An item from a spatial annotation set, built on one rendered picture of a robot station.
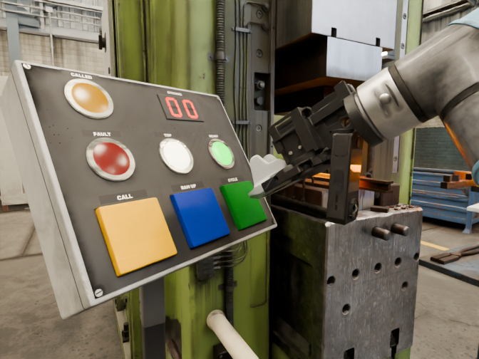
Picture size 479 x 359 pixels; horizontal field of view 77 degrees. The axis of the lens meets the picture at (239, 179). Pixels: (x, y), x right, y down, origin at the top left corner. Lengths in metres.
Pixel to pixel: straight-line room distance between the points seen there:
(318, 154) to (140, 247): 0.24
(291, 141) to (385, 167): 0.84
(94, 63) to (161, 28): 5.52
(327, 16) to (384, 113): 0.52
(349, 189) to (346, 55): 0.54
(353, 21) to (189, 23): 0.41
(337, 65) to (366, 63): 0.11
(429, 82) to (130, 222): 0.34
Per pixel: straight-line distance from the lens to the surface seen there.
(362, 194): 0.93
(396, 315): 1.09
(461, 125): 0.35
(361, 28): 0.93
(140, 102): 0.47
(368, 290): 0.95
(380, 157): 1.20
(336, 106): 0.40
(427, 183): 4.74
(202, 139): 0.51
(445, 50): 0.37
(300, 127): 0.40
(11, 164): 5.96
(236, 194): 0.49
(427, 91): 0.37
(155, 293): 0.56
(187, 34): 0.81
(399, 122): 0.38
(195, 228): 0.41
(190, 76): 0.79
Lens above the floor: 1.11
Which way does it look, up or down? 7 degrees down
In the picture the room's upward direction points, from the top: straight up
